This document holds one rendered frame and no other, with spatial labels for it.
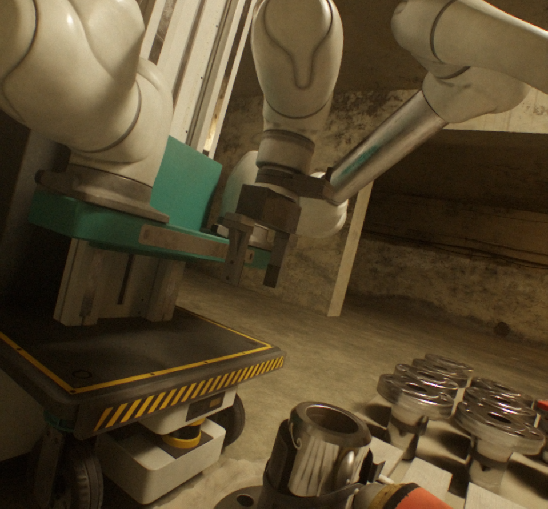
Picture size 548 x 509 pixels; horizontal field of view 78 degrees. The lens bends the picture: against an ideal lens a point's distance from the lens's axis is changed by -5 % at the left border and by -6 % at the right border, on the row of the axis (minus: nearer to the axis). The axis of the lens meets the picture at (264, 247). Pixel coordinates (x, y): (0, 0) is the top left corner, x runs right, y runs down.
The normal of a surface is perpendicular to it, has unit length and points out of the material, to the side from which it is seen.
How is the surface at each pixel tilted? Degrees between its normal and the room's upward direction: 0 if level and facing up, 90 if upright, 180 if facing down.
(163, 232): 90
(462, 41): 123
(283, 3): 99
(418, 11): 92
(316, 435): 53
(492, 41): 112
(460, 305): 90
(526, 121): 90
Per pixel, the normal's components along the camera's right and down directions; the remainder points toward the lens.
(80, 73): 0.86, 0.47
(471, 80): -0.26, 0.90
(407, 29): -0.98, 0.22
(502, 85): 0.11, 0.81
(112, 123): 0.74, 0.67
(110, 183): 0.42, 0.00
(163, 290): 0.85, 0.21
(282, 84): -0.36, 0.92
